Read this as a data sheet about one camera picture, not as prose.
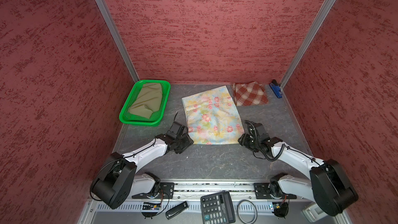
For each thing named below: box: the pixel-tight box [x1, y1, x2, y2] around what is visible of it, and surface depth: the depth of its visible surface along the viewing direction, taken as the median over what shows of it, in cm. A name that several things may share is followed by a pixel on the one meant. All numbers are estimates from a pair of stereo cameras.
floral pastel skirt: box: [181, 85, 245, 145], surface depth 102 cm
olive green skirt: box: [128, 82, 163, 119], surface depth 106 cm
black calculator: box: [200, 191, 236, 224], surface depth 69 cm
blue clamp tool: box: [268, 79, 283, 99], surface depth 120 cm
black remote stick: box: [165, 201, 190, 220], surface depth 67 cm
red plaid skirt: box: [232, 81, 269, 107], surface depth 112 cm
